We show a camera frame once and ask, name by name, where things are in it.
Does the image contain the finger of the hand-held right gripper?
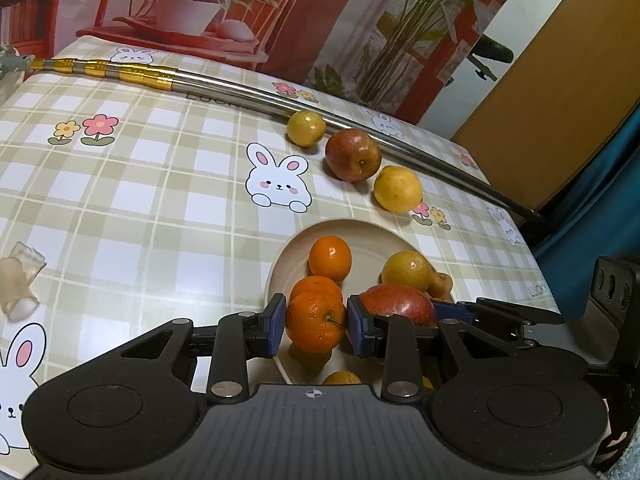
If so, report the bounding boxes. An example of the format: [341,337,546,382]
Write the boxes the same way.
[431,297,565,348]

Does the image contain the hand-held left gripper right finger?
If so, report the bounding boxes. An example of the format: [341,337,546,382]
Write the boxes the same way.
[346,294,588,406]

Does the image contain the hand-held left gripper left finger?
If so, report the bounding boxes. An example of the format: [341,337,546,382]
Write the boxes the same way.
[120,294,288,406]

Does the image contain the orange mandarin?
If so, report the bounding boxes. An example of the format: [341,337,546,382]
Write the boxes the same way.
[289,275,343,306]
[307,236,353,282]
[285,291,349,353]
[322,370,362,386]

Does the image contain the large red apple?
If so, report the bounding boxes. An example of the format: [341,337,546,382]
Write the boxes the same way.
[359,283,438,328]

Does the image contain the small brown fruit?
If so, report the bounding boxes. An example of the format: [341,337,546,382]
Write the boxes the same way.
[427,271,454,301]

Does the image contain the small yellow fruit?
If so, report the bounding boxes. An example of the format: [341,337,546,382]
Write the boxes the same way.
[381,251,433,293]
[286,110,327,148]

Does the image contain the beige plate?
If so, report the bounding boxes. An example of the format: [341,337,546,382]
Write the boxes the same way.
[265,217,458,388]

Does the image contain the blue cloth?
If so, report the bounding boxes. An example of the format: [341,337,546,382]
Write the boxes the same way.
[530,105,640,321]

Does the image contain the yellow lemon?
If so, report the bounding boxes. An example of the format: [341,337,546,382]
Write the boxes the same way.
[373,165,424,212]

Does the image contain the red-green apple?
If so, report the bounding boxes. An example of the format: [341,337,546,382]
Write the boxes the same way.
[325,129,382,182]

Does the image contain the checked rabbit print tablecloth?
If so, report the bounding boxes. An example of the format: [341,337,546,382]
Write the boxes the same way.
[0,35,561,480]

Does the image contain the yellow-brown board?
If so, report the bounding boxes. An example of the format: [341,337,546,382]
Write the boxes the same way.
[450,0,640,211]

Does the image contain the telescopic metal rod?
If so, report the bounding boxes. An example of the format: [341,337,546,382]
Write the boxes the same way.
[0,45,543,221]

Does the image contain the translucent plastic holder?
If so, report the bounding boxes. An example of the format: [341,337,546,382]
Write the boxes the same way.
[0,241,48,321]

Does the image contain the printed backdrop cloth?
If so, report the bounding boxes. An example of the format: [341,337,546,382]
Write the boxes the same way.
[0,0,523,126]

